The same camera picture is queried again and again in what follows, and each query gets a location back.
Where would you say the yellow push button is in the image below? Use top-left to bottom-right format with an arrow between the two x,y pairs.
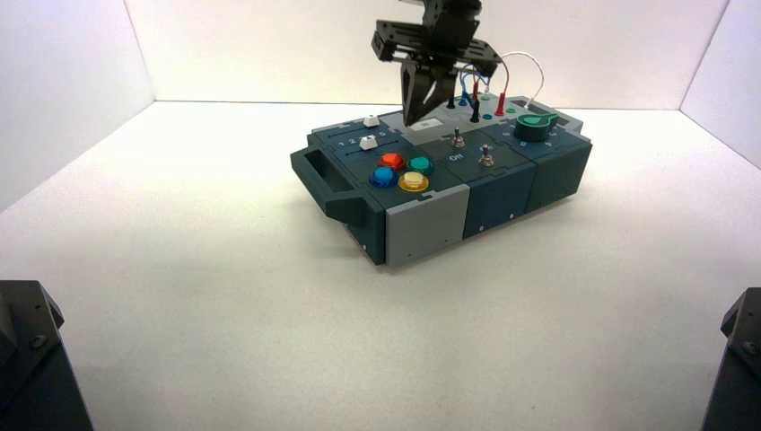
398,171 -> 431,193

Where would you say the white jumper cable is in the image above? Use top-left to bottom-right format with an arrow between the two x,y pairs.
498,50 -> 546,110

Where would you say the blue push button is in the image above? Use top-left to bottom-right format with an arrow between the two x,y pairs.
368,166 -> 399,189

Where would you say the red jumper cable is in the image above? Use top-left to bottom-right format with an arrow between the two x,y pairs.
471,61 -> 512,118

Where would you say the black plug jumper cable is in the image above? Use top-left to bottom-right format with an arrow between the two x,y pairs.
447,74 -> 483,124

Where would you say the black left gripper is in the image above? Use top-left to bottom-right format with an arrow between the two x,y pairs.
371,0 -> 503,128

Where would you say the dark teal control box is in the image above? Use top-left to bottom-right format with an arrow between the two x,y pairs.
290,94 -> 594,267

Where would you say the green rotary knob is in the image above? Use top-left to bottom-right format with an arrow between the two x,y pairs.
513,112 -> 560,143

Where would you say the blue jumper cable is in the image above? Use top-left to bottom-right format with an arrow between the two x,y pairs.
459,65 -> 493,109

